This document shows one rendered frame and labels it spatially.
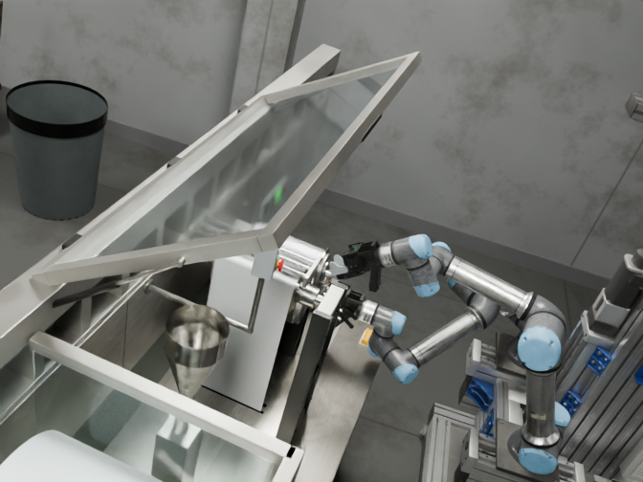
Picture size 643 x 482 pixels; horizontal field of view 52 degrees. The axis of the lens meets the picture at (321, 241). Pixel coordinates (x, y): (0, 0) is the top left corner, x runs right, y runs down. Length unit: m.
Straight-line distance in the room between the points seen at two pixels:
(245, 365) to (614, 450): 1.41
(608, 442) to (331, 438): 1.06
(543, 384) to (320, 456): 0.70
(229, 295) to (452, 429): 1.70
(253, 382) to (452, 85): 2.81
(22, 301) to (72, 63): 3.96
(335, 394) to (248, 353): 0.40
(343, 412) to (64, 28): 3.68
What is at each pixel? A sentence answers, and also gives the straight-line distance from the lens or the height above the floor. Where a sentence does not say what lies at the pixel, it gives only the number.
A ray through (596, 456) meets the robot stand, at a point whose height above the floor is 0.77.
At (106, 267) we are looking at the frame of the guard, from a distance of 1.26.
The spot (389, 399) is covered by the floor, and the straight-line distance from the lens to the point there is 3.61.
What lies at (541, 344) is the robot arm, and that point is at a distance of 2.01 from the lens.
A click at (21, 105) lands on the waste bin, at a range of 4.38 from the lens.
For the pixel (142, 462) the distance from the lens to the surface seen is 1.20.
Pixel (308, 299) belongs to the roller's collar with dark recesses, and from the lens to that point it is 1.91.
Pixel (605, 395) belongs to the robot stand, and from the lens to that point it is 2.54.
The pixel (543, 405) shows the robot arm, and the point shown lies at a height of 1.19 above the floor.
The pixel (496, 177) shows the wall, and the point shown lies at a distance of 4.68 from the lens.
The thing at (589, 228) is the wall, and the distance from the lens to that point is 4.92.
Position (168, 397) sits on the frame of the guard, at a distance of 1.27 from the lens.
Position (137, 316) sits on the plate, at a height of 1.34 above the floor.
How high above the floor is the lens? 2.58
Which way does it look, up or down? 35 degrees down
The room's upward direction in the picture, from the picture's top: 16 degrees clockwise
